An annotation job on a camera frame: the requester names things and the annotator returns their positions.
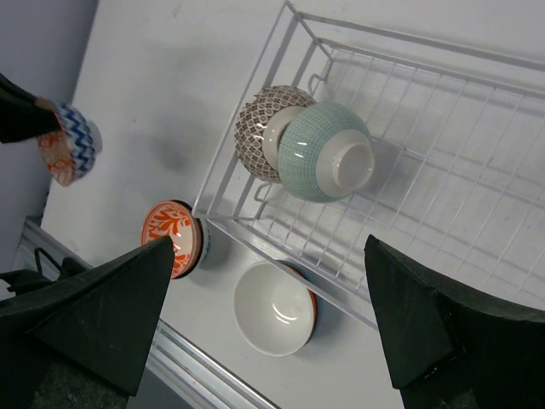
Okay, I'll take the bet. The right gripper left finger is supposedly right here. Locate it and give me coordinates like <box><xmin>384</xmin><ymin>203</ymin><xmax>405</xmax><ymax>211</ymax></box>
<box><xmin>1</xmin><ymin>237</ymin><xmax>175</xmax><ymax>408</ymax></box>

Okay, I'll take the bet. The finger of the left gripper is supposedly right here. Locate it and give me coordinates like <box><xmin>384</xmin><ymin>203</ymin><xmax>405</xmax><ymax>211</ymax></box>
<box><xmin>1</xmin><ymin>75</ymin><xmax>60</xmax><ymax>144</ymax></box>

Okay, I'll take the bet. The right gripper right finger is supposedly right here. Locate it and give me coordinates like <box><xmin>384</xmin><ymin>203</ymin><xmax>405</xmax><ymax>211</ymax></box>
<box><xmin>364</xmin><ymin>236</ymin><xmax>544</xmax><ymax>408</ymax></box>

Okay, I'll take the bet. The orange patterned bowl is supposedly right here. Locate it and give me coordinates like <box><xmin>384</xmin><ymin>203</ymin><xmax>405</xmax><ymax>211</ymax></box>
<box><xmin>36</xmin><ymin>97</ymin><xmax>75</xmax><ymax>187</ymax></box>

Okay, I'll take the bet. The blue zigzag bowl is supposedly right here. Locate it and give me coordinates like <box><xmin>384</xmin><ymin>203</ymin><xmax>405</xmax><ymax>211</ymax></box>
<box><xmin>53</xmin><ymin>102</ymin><xmax>102</xmax><ymax>181</ymax></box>

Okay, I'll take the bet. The orange floral bowl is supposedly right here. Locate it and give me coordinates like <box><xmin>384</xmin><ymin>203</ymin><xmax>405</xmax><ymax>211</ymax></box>
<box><xmin>141</xmin><ymin>199</ymin><xmax>204</xmax><ymax>279</ymax></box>

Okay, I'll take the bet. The teal dashed bowl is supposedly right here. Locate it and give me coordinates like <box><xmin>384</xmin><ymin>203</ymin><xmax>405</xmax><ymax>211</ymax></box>
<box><xmin>278</xmin><ymin>101</ymin><xmax>376</xmax><ymax>203</ymax></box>

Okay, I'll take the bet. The brown patterned bowl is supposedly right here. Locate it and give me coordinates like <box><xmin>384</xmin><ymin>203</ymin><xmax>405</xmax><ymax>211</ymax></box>
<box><xmin>234</xmin><ymin>85</ymin><xmax>316</xmax><ymax>183</ymax></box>

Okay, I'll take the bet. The blue floral bowl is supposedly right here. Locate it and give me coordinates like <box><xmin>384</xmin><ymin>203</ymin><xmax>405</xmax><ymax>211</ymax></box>
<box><xmin>196</xmin><ymin>218</ymin><xmax>211</xmax><ymax>268</ymax></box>

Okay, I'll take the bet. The orange rimmed bowl under white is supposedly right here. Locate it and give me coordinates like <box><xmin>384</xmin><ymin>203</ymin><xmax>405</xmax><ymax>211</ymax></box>
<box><xmin>281</xmin><ymin>261</ymin><xmax>318</xmax><ymax>337</ymax></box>

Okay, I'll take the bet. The plain white bowl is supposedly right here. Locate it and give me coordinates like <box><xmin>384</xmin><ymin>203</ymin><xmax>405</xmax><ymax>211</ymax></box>
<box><xmin>233</xmin><ymin>262</ymin><xmax>313</xmax><ymax>357</ymax></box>

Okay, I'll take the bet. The aluminium table rail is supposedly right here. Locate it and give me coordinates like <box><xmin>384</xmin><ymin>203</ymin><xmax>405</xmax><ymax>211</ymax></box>
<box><xmin>18</xmin><ymin>220</ymin><xmax>272</xmax><ymax>408</ymax></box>

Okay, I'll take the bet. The white wire dish rack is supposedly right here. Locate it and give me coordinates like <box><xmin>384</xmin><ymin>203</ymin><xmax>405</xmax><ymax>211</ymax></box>
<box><xmin>195</xmin><ymin>2</ymin><xmax>544</xmax><ymax>325</ymax></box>

